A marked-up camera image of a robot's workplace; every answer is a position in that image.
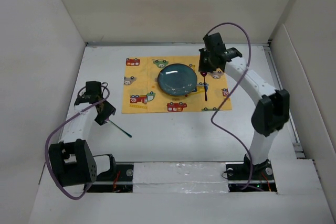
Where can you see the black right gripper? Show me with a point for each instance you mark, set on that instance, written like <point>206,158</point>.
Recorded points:
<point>201,67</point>

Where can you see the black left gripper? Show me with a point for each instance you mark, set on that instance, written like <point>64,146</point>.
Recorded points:
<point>109,110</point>

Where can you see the iridescent purple spoon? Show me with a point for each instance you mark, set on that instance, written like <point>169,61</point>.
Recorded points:
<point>204,74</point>

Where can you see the iridescent fork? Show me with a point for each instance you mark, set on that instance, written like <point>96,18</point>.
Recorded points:
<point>119,128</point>

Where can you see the dark teal patterned plate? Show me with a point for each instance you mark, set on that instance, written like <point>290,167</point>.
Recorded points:
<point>177,80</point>

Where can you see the yellow vehicle-print cloth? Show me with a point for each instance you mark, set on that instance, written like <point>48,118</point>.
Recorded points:
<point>142,94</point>

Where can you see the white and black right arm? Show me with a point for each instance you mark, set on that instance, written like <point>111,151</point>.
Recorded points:
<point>271,105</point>

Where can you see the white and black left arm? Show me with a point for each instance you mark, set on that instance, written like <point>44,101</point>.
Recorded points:
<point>71,159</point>

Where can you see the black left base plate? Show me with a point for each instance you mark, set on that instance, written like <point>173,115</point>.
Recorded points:
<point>118,181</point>

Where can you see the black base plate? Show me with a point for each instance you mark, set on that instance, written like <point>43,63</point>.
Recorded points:
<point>238,177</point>
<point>118,181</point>

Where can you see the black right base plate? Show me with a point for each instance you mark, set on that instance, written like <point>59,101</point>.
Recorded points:
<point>238,177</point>

